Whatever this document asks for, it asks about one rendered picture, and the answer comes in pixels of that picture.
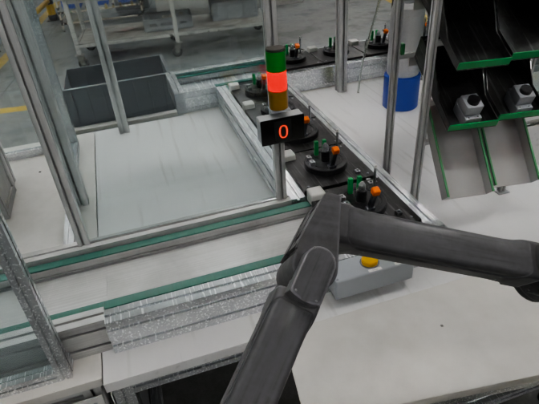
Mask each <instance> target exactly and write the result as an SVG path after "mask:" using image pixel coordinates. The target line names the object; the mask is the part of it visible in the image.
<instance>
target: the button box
mask: <svg viewBox="0 0 539 404"><path fill-rule="evenodd" d="M361 260H362V256H356V257H352V258H348V259H345V260H342V261H339V262H338V274H337V277H336V279H335V280H334V282H333V284H332V285H330V286H329V287H328V288H329V290H330V291H331V293H332V294H333V296H334V298H335V299H336V300H338V299H341V298H344V297H349V296H352V295H355V294H358V293H363V292H366V291H369V290H372V289H377V288H379V287H383V286H385V285H390V284H394V283H396V282H399V281H404V280H407V279H410V278H412V274H413V268H414V265H406V264H401V263H397V262H392V261H385V260H380V259H378V264H377V265H376V266H374V267H367V266H364V265H363V264H362V262H361Z"/></svg>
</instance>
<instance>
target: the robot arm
mask: <svg viewBox="0 0 539 404"><path fill-rule="evenodd" d="M339 254H351V255H356V256H362V257H370V258H375V259H380V260H385V261H392V262H397V263H401V264H406V265H414V266H419V267H424V268H428V269H436V270H440V271H445V272H450V273H458V274H463V275H467V276H472V277H479V278H484V279H488V280H491V281H497V282H499V283H500V285H507V286H512V287H514V289H515V290H516V291H517V292H518V293H519V294H520V295H521V296H522V297H523V298H524V299H526V300H528V301H531V302H539V243H538V242H535V241H531V240H510V239H504V238H499V237H494V236H486V235H482V234H478V233H474V232H466V231H462V230H459V229H454V228H447V227H443V226H439V225H434V224H427V223H423V222H419V221H414V220H407V219H403V218H398V217H394V216H388V215H383V214H379V213H375V212H369V211H366V210H362V209H360V208H355V207H354V206H353V205H351V204H346V203H342V196H340V195H335V194H332V193H325V194H324V195H323V197H322V199H321V200H320V201H319V202H318V203H317V204H316V205H315V206H314V207H313V208H312V209H311V210H310V211H308V213H307V214H306V215H305V217H304V219H303V221H302V223H301V224H300V226H299V228H298V230H297V232H296V233H295V235H294V238H293V240H292V241H291V242H290V245H289V247H288V249H287V250H286V252H285V254H284V256H283V258H282V259H281V261H280V263H281V265H280V267H279V269H278V271H277V276H276V282H277V284H276V286H275V288H274V290H273V291H271V292H270V293H269V295H268V297H267V299H266V301H265V304H264V306H263V308H262V311H261V316H260V317H259V320H258V322H257V324H256V326H255V329H254V331H253V333H252V335H251V337H250V339H249V342H248V344H247V346H246V347H245V351H244V353H243V354H242V356H241V360H240V361H239V363H238V365H237V368H236V370H235V372H234V374H233V376H232V378H231V380H230V383H229V385H228V387H227V389H226V391H225V394H224V396H223V398H222V399H221V403H220V404H278V401H279V399H280V397H281V395H282V391H283V390H284V387H285V385H286V382H287V379H288V377H289V376H290V372H291V370H292V368H293V365H294V362H295V360H296V358H297V356H298V352H299V350H300V348H301V346H302V343H303V341H304V339H305V337H306V335H307V333H308V331H309V330H310V328H311V326H312V325H313V323H314V320H315V318H316V317H317V315H318V311H319V309H320V305H321V304H322V301H323V298H324V297H325V294H326V291H327V289H328V287H329V286H330V285H332V284H333V282H334V280H335V279H336V277H337V274H338V255H339Z"/></svg>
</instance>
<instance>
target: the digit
mask: <svg viewBox="0 0 539 404"><path fill-rule="evenodd" d="M274 134H275V143H276V142H281V141H284V140H288V139H292V126H291V119H284V120H280V121H276V122H274Z"/></svg>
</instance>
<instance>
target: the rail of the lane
mask: <svg viewBox="0 0 539 404"><path fill-rule="evenodd" d="M352 257H356V255H351V254H339V255H338V261H342V260H345V259H348V258H352ZM280 265H281V263H280V264H276V265H271V266H268V267H265V268H261V269H256V270H253V271H249V272H247V273H241V274H237V275H235V276H231V277H226V278H222V279H220V280H216V281H210V282H208V283H204V284H201V285H196V286H193V287H189V288H186V289H181V290H177V291H174V292H170V293H166V294H162V295H159V296H156V297H150V298H147V299H144V300H141V301H135V302H132V303H129V304H126V305H121V306H117V307H114V308H110V309H105V310H104V311H103V314H104V317H105V318H104V325H105V327H106V330H107V333H108V336H109V338H110V340H111V344H112V345H113V349H114V351H115V353H119V352H122V351H125V350H128V349H133V348H136V347H139V346H142V345H147V344H150V343H153V342H156V341H161V340H164V339H167V338H170V337H175V336H178V335H181V334H184V333H189V332H192V331H195V330H198V329H203V328H206V327H209V326H212V325H217V324H220V323H223V322H226V321H231V320H234V319H237V318H240V317H245V316H248V315H251V314H254V313H259V312H261V311H262V308H263V306H264V304H265V301H266V299H267V297H268V295H269V293H270V292H271V291H273V290H274V288H275V286H276V284H277V282H276V276H277V271H278V269H279V267H280Z"/></svg>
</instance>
